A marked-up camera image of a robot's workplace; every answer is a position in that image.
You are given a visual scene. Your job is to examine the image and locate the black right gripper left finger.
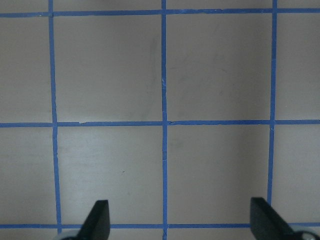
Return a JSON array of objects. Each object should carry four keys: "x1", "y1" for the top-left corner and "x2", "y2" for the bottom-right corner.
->
[{"x1": 76, "y1": 200, "x2": 111, "y2": 240}]

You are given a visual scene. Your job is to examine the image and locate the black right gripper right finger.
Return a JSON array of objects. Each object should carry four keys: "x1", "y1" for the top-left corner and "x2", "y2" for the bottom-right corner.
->
[{"x1": 249, "y1": 197, "x2": 299, "y2": 240}]

